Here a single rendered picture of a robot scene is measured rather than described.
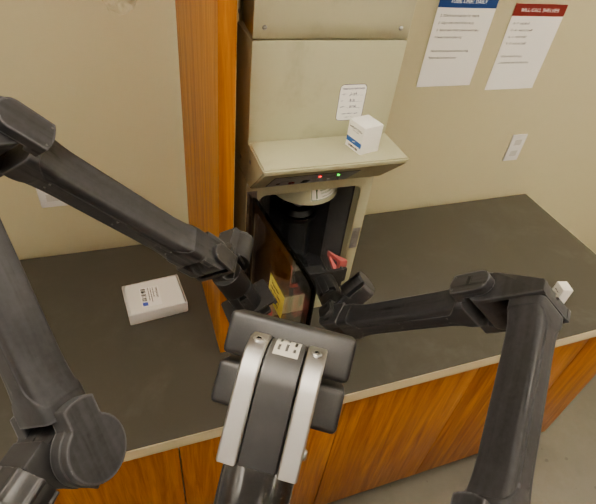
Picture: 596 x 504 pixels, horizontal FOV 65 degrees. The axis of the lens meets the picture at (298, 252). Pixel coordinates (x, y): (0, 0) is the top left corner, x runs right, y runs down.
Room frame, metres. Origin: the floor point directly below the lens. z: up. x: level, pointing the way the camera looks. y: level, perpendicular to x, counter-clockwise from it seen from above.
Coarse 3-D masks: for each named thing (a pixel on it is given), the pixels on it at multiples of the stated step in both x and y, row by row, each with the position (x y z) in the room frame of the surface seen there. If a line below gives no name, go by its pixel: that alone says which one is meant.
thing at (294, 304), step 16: (256, 208) 0.83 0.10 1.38; (256, 224) 0.82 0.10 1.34; (272, 224) 0.76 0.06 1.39; (256, 240) 0.82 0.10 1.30; (272, 240) 0.75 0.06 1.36; (256, 256) 0.81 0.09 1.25; (272, 256) 0.74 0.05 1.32; (288, 256) 0.68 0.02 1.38; (256, 272) 0.81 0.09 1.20; (272, 272) 0.74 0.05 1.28; (288, 272) 0.68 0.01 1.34; (304, 272) 0.64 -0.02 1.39; (288, 288) 0.67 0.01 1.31; (304, 288) 0.62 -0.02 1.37; (272, 304) 0.72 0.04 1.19; (288, 304) 0.66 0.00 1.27; (304, 304) 0.61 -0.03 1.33; (304, 320) 0.60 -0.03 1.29
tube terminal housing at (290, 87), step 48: (240, 48) 0.95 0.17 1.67; (288, 48) 0.90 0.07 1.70; (336, 48) 0.94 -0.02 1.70; (384, 48) 0.98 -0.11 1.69; (240, 96) 0.94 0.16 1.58; (288, 96) 0.90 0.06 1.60; (336, 96) 0.95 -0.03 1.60; (384, 96) 0.99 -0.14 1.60; (240, 144) 0.93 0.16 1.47; (240, 192) 0.92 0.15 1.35; (288, 192) 0.91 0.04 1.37
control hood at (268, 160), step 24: (264, 144) 0.87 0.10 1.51; (288, 144) 0.89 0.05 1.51; (312, 144) 0.90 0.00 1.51; (336, 144) 0.91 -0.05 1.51; (384, 144) 0.94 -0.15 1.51; (264, 168) 0.78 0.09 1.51; (288, 168) 0.79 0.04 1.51; (312, 168) 0.81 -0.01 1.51; (336, 168) 0.83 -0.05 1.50; (360, 168) 0.87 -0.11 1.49; (384, 168) 0.91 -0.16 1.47
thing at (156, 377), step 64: (64, 256) 1.03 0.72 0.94; (128, 256) 1.07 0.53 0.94; (384, 256) 1.25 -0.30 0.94; (448, 256) 1.29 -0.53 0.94; (512, 256) 1.34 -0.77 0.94; (576, 256) 1.40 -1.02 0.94; (64, 320) 0.79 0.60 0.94; (128, 320) 0.82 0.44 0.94; (192, 320) 0.85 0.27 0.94; (576, 320) 1.06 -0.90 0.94; (0, 384) 0.58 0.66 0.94; (128, 384) 0.63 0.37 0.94; (192, 384) 0.65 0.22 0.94; (384, 384) 0.73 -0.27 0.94; (0, 448) 0.43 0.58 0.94; (128, 448) 0.47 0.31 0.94
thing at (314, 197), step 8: (296, 192) 0.96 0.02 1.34; (304, 192) 0.96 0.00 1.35; (312, 192) 0.97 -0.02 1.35; (320, 192) 0.97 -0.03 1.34; (328, 192) 0.99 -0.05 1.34; (336, 192) 1.02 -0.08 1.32; (288, 200) 0.96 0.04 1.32; (296, 200) 0.95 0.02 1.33; (304, 200) 0.95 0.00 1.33; (312, 200) 0.96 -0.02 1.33; (320, 200) 0.97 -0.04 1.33; (328, 200) 0.98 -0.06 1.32
